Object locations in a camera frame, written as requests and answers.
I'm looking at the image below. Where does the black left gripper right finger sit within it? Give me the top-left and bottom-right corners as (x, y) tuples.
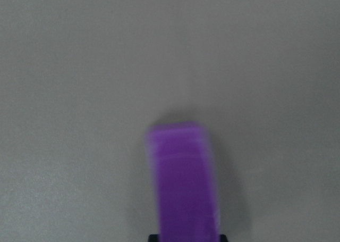
(219, 234), (228, 242)

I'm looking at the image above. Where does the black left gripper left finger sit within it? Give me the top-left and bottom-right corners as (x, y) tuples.
(148, 234), (160, 242)

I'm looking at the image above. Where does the purple trapezoid block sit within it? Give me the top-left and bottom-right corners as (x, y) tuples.
(146, 122), (220, 241)

